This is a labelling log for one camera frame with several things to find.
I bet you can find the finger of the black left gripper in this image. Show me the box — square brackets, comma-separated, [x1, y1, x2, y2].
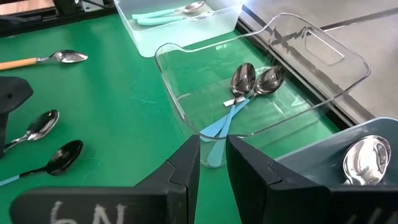
[0, 76, 34, 158]

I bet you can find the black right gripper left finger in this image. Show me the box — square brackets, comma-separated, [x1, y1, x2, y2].
[8, 133, 201, 224]

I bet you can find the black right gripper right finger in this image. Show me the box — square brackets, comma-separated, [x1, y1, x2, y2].
[225, 133, 398, 224]

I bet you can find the orange-handled metal spoon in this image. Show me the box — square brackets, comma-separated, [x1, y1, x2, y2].
[342, 134, 392, 187]
[0, 49, 89, 72]

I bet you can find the blue-handled metal spoon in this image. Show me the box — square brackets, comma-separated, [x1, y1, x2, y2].
[198, 64, 286, 143]
[205, 62, 257, 168]
[0, 139, 84, 187]

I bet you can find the blue-grey plastic bin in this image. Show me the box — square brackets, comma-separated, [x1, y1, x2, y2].
[275, 116, 398, 187]

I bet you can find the green table mat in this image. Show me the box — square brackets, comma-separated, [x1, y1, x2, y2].
[0, 14, 341, 224]

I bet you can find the frosted white plastic bin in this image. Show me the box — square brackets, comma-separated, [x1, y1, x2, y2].
[113, 0, 244, 59]

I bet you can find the clear plastic bin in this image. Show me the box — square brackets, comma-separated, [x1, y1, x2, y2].
[154, 12, 372, 169]

